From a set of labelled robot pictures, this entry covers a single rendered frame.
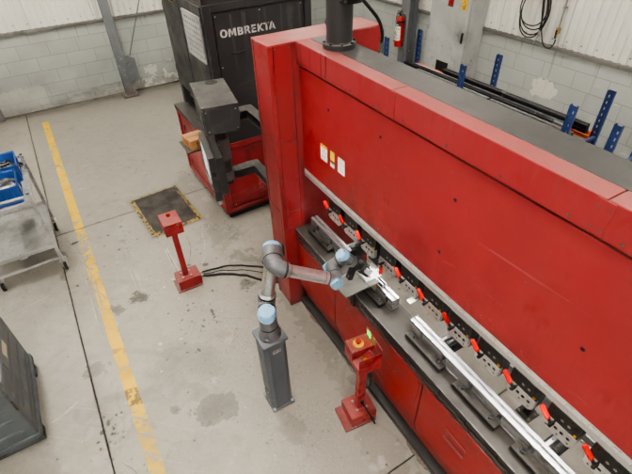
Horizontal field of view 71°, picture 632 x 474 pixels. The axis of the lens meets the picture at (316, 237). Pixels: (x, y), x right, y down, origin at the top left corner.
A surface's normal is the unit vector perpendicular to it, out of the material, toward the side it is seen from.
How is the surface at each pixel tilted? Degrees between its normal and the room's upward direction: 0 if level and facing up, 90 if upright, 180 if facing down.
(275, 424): 0
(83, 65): 90
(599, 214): 90
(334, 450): 0
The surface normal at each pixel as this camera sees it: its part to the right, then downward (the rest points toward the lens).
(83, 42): 0.52, 0.53
